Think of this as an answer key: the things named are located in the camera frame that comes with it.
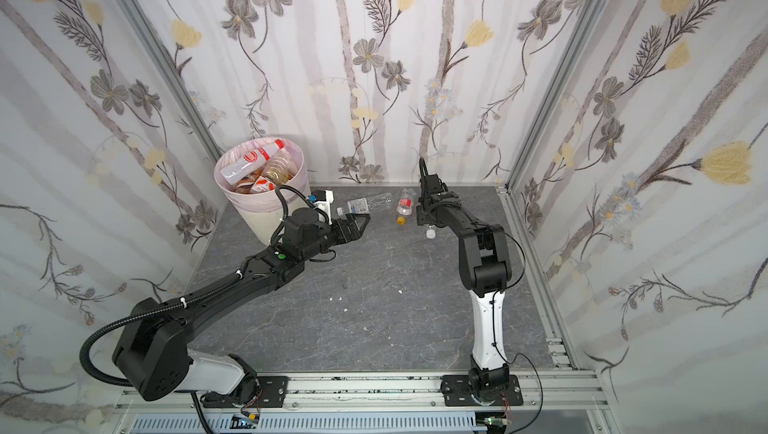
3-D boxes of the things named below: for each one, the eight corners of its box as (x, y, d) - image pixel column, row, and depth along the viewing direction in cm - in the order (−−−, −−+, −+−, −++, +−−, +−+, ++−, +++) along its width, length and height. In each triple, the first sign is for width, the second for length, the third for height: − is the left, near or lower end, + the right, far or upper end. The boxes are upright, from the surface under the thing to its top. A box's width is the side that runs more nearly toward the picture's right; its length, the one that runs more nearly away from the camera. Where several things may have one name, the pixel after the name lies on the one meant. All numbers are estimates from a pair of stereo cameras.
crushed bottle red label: (395, 216, 112) (396, 208, 109) (402, 194, 120) (403, 186, 116) (409, 219, 112) (410, 211, 108) (415, 197, 119) (416, 189, 115)
